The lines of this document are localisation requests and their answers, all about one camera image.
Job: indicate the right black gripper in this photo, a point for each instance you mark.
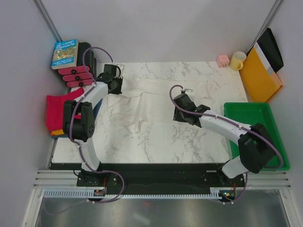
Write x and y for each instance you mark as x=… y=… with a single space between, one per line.
x=176 y=117

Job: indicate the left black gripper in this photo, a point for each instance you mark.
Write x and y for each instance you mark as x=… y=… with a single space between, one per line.
x=119 y=91

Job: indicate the white t shirt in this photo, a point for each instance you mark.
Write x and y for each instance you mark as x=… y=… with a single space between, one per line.
x=147 y=101

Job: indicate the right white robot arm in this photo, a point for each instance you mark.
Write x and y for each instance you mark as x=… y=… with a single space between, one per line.
x=256 y=148

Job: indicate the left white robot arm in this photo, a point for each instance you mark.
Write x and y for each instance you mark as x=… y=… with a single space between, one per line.
x=78 y=115

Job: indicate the blue folded t shirt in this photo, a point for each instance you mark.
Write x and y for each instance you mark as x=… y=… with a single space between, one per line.
x=95 y=112

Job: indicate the black pink drawer organizer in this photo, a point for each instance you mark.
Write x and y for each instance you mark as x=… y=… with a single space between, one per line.
x=77 y=76

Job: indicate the blue treehouse book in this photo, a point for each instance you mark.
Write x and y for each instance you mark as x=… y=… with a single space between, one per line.
x=65 y=54

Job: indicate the red folded t shirt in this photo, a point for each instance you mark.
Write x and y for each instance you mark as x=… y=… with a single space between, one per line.
x=54 y=108

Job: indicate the pink plug cube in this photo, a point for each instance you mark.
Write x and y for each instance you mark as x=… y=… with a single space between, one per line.
x=222 y=60

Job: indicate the green plastic tray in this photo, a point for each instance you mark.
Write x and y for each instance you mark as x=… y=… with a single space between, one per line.
x=252 y=113

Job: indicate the orange folded t shirt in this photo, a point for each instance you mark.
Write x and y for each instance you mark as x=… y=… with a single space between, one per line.
x=57 y=132

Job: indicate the yellow mug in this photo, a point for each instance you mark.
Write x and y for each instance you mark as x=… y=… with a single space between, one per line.
x=237 y=61

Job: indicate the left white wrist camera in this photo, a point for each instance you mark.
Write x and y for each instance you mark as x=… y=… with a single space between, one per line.
x=120 y=69

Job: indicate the white slotted cable duct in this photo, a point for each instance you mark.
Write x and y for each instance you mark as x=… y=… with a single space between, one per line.
x=100 y=194

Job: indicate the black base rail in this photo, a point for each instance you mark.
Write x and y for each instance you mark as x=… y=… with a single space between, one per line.
x=155 y=178

